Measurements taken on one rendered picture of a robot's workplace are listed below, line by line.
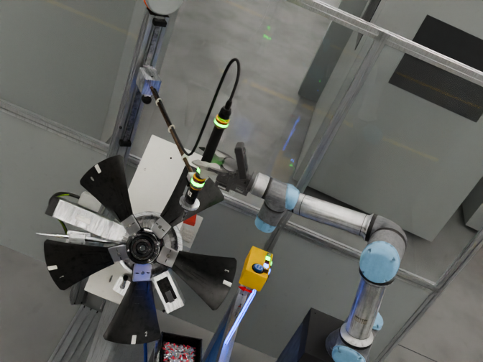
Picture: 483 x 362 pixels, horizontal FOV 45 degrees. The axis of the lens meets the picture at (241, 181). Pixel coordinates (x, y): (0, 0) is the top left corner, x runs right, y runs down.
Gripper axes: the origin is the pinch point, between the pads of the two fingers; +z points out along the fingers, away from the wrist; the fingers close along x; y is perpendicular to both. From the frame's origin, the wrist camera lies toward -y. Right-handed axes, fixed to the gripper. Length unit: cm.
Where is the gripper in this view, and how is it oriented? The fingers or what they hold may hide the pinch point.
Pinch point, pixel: (198, 153)
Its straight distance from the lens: 188.3
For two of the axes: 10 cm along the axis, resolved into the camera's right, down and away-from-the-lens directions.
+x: 2.0, -5.4, 8.2
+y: -3.4, 7.5, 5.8
